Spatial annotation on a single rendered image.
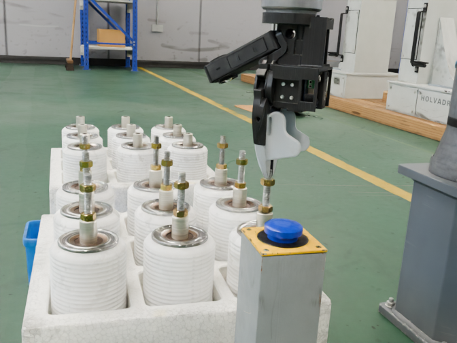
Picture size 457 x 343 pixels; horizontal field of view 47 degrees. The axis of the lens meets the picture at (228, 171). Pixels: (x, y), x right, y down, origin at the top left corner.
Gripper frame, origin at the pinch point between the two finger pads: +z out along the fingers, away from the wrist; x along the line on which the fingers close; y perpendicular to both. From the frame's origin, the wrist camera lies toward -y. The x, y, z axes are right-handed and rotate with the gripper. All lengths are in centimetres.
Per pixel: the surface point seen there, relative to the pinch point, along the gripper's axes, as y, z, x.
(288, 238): 9.3, 2.3, -17.7
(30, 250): -47, 25, 5
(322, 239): -5, 35, 65
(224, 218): -7.3, 10.2, 4.2
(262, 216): 0.7, 6.6, -1.1
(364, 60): -48, -1, 340
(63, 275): -17.7, 12.0, -19.9
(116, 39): -362, -1, 472
